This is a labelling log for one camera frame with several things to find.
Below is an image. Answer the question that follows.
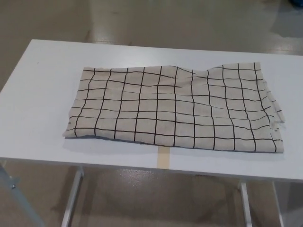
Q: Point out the white black-checkered towel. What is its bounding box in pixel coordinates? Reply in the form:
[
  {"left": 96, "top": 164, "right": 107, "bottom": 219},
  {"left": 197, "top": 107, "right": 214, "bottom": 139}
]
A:
[{"left": 62, "top": 61, "right": 285, "bottom": 155}]

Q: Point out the beige tape strip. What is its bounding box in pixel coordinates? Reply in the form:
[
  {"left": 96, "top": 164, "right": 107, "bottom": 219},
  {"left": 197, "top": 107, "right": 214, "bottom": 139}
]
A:
[{"left": 157, "top": 146, "right": 171, "bottom": 170}]

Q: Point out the white table leg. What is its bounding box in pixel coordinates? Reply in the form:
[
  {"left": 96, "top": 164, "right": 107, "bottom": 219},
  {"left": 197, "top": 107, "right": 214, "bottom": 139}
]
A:
[
  {"left": 61, "top": 166, "right": 84, "bottom": 227},
  {"left": 237, "top": 181, "right": 252, "bottom": 227},
  {"left": 271, "top": 180, "right": 285, "bottom": 227}
]

